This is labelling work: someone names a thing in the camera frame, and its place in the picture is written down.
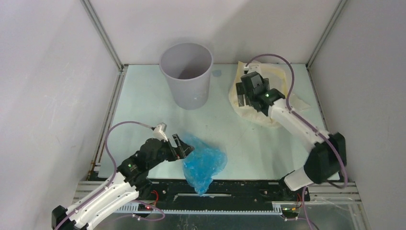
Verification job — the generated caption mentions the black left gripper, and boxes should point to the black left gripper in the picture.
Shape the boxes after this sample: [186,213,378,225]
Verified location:
[147,134,194,169]

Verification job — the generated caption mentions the blue plastic trash bag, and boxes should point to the blue plastic trash bag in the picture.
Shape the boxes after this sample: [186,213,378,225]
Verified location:
[181,133,227,196]

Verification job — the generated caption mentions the translucent yellow-white trash bag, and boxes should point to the translucent yellow-white trash bag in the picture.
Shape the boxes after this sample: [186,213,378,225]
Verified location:
[228,61,291,128]

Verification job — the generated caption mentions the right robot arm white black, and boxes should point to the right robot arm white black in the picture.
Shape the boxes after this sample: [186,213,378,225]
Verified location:
[236,71,346,200]

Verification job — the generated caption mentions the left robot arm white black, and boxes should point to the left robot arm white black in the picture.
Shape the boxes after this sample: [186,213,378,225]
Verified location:
[51,134,194,230]

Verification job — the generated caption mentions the grey plastic trash bin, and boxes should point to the grey plastic trash bin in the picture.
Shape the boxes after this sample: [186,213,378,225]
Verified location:
[159,43,214,110]

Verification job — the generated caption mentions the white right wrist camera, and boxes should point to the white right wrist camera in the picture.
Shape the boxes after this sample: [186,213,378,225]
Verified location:
[243,63,260,74]

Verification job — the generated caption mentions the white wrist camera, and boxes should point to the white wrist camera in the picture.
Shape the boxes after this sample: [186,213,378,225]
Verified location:
[153,123,169,142]
[243,63,260,74]

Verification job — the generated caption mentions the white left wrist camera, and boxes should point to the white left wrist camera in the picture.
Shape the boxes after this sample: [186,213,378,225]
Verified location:
[153,123,169,142]

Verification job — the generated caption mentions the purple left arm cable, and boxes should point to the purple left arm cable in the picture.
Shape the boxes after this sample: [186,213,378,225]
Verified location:
[52,121,166,230]

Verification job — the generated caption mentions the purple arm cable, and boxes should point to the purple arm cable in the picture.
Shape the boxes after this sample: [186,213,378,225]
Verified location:
[246,53,349,230]
[52,121,166,230]

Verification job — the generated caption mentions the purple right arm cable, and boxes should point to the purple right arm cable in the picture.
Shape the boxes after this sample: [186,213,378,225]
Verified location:
[246,53,349,230]

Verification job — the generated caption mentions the aluminium frame rail front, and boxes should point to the aluminium frame rail front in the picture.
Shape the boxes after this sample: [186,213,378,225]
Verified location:
[67,181,369,230]

